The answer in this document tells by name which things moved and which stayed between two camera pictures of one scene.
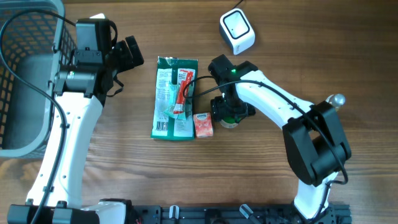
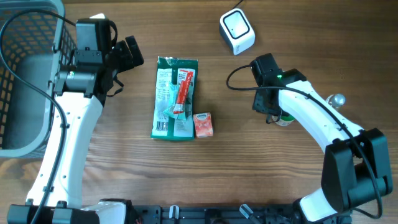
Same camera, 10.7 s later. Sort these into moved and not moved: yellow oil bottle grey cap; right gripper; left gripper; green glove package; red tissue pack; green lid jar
Moved: right gripper; green lid jar
Not moved: green glove package; red tissue pack; left gripper; yellow oil bottle grey cap
